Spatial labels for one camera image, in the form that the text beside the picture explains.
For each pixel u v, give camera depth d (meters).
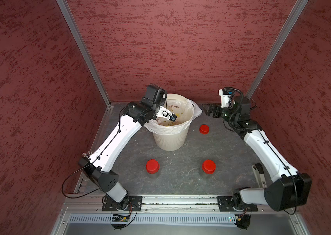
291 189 0.39
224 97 0.67
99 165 0.41
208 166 0.76
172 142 0.83
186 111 0.84
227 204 0.74
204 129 1.05
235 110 0.58
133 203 0.74
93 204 0.76
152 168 0.74
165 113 0.61
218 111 0.67
